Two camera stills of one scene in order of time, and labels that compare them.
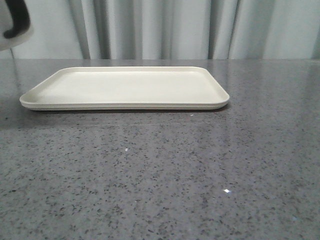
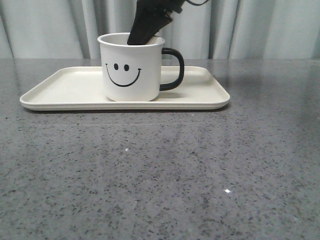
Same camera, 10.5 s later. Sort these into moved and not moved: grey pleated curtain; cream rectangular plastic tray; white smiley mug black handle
Moved: white smiley mug black handle
Not moved: grey pleated curtain; cream rectangular plastic tray
